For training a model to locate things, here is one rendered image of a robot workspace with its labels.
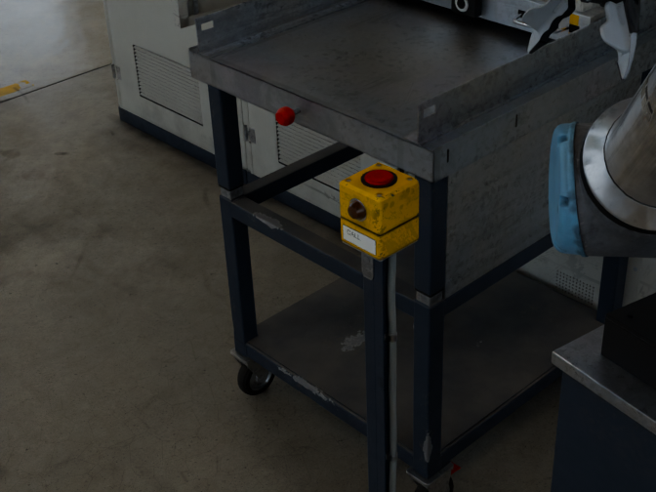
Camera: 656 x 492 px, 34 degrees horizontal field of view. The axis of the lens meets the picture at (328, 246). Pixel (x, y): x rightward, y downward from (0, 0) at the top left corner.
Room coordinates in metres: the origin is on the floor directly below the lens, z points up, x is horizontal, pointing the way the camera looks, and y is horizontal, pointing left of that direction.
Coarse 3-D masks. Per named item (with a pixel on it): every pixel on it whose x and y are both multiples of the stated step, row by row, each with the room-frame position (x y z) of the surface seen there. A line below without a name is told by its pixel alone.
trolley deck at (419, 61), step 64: (384, 0) 2.15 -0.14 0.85; (192, 64) 1.91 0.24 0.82; (256, 64) 1.83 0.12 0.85; (320, 64) 1.82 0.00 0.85; (384, 64) 1.81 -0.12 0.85; (448, 64) 1.79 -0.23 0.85; (640, 64) 1.84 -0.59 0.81; (320, 128) 1.65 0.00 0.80; (384, 128) 1.55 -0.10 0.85; (512, 128) 1.59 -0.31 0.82
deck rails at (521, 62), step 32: (256, 0) 1.99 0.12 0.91; (288, 0) 2.05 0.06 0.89; (320, 0) 2.10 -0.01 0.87; (352, 0) 2.14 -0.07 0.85; (224, 32) 1.94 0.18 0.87; (256, 32) 1.98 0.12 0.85; (576, 32) 1.75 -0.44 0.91; (640, 32) 1.89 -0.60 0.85; (512, 64) 1.64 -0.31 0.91; (544, 64) 1.69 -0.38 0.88; (576, 64) 1.76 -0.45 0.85; (448, 96) 1.53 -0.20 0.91; (480, 96) 1.58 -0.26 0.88; (512, 96) 1.64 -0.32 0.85; (448, 128) 1.53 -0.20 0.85
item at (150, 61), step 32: (128, 0) 3.29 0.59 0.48; (160, 0) 3.16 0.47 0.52; (128, 32) 3.31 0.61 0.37; (160, 32) 3.17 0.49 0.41; (192, 32) 3.05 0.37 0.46; (128, 64) 3.33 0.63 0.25; (160, 64) 3.20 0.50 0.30; (128, 96) 3.35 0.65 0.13; (160, 96) 3.21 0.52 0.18; (192, 96) 3.08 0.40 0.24; (160, 128) 3.26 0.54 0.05; (192, 128) 3.09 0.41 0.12
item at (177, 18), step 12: (180, 0) 2.05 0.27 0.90; (192, 0) 2.09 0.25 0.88; (204, 0) 2.12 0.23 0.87; (216, 0) 2.13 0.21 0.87; (228, 0) 2.15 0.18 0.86; (240, 0) 2.16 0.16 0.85; (180, 12) 2.05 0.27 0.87; (192, 12) 2.10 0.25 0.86; (204, 12) 2.11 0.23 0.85; (180, 24) 2.05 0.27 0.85; (192, 24) 2.07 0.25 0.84
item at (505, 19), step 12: (432, 0) 2.06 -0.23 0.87; (444, 0) 2.04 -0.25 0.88; (492, 0) 1.95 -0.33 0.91; (504, 0) 1.93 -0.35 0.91; (516, 0) 1.91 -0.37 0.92; (528, 0) 1.89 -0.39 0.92; (492, 12) 1.95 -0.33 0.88; (504, 12) 1.93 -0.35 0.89; (516, 12) 1.91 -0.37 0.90; (576, 12) 1.82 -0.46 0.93; (588, 12) 1.81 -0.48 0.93; (600, 12) 1.81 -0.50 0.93; (516, 24) 1.90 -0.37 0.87; (552, 36) 1.85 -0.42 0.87
